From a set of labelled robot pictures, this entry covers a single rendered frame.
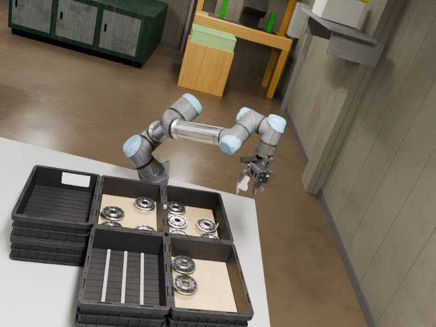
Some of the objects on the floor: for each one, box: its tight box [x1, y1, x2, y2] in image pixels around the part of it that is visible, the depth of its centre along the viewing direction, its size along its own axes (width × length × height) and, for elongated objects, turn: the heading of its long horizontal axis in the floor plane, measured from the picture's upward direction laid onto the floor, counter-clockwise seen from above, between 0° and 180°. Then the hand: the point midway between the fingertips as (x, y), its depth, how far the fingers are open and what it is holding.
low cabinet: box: [8, 0, 169, 69], centre depth 743 cm, size 220×200×86 cm
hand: (244, 191), depth 178 cm, fingers open, 8 cm apart
